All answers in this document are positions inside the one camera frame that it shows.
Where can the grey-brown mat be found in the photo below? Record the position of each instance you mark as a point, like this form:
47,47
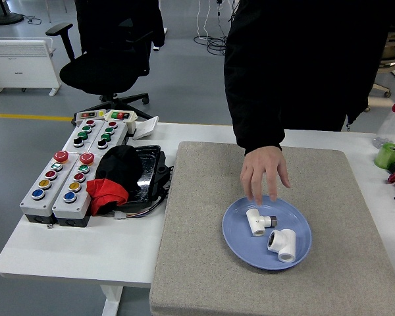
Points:
200,230

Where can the black jacket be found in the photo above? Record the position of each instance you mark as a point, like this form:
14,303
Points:
102,19

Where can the red cloth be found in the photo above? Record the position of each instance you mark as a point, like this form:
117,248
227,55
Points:
105,191

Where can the grey four-button control box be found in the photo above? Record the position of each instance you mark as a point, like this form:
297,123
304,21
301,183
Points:
113,135
82,140

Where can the white table leg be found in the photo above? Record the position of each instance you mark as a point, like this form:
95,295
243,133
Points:
112,303

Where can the black plastic tray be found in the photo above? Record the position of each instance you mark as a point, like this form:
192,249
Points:
149,171

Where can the white green-red push switch box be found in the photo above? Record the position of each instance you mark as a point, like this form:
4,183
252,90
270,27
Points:
120,116

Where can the green plastic cup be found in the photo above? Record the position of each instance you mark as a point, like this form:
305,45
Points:
383,158

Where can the person's right hand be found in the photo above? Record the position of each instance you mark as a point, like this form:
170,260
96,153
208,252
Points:
263,168

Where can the white wall switch plate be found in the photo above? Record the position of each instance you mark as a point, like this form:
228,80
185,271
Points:
146,128

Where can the white table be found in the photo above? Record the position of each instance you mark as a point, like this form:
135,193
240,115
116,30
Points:
69,250

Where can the beige office chair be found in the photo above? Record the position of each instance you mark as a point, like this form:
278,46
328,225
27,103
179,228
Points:
393,52

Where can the grey emergency-stop button box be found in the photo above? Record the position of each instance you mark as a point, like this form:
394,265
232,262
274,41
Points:
62,205
29,204

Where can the blue round plate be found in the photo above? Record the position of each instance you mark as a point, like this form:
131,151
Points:
240,243

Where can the black floor stand base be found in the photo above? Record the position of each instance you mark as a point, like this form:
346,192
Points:
6,19

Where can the clear bottle red cap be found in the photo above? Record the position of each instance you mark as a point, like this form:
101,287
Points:
393,126

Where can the black cloth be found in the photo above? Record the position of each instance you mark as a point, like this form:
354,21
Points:
118,164

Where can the small grey rocker switch box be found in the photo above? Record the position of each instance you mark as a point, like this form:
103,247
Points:
87,115

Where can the white panel heater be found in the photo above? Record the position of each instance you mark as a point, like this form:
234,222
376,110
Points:
19,66

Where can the black office chair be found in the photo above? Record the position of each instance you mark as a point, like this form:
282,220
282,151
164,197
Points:
95,72

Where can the large white tee pipe fitting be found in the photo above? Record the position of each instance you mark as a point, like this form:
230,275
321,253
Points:
284,242

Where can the white tee pipe metal end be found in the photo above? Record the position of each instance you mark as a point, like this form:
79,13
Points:
255,220

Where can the person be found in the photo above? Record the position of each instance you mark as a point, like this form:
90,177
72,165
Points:
299,66

